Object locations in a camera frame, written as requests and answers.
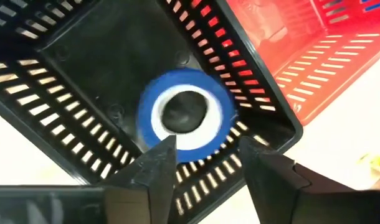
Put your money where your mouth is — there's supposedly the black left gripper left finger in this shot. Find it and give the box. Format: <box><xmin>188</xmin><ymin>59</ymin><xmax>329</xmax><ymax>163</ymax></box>
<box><xmin>104</xmin><ymin>134</ymin><xmax>178</xmax><ymax>224</ymax></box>

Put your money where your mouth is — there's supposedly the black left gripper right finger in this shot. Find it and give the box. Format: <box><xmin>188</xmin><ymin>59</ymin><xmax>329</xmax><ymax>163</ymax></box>
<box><xmin>239</xmin><ymin>136</ymin><xmax>380</xmax><ymax>224</ymax></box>

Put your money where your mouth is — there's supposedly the blue tape roll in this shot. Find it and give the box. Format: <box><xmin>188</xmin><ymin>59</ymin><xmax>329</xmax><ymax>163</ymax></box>
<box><xmin>136</xmin><ymin>68</ymin><xmax>237</xmax><ymax>164</ymax></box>

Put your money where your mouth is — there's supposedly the black plastic basket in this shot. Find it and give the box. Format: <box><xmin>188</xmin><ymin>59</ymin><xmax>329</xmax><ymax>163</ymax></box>
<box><xmin>0</xmin><ymin>0</ymin><xmax>304</xmax><ymax>224</ymax></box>

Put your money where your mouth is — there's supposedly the red plastic basket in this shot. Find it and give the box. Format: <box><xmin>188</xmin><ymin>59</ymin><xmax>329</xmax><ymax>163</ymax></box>
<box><xmin>226</xmin><ymin>0</ymin><xmax>380</xmax><ymax>127</ymax></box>

